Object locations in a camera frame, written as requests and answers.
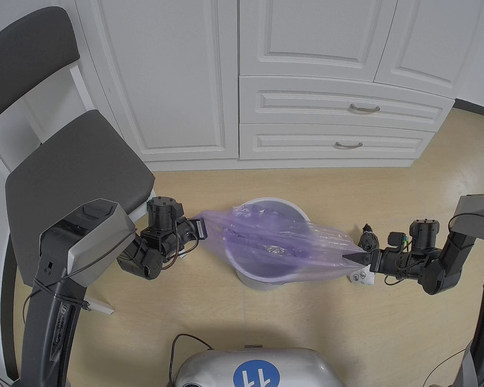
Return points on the white wardrobe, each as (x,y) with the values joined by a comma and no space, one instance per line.
(165,75)

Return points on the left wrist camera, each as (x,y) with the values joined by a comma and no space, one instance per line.
(176,210)

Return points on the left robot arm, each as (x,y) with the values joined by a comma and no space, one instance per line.
(84,240)

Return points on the white chair with grey seat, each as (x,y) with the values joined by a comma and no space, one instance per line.
(76,175)

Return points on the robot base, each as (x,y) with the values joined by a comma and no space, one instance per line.
(209,371)

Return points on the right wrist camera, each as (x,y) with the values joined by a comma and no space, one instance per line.
(397,241)

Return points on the white trash bin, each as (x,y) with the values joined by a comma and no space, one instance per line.
(262,283)

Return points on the white and dark wrapper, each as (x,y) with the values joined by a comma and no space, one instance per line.
(363,277)

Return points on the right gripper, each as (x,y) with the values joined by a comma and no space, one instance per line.
(391,262)

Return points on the purple plastic bag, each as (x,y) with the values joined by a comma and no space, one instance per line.
(274,240)

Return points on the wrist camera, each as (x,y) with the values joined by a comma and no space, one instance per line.
(397,241)
(176,210)

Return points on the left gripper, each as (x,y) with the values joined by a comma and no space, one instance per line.
(189,230)

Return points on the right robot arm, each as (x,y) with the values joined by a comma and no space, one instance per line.
(447,264)

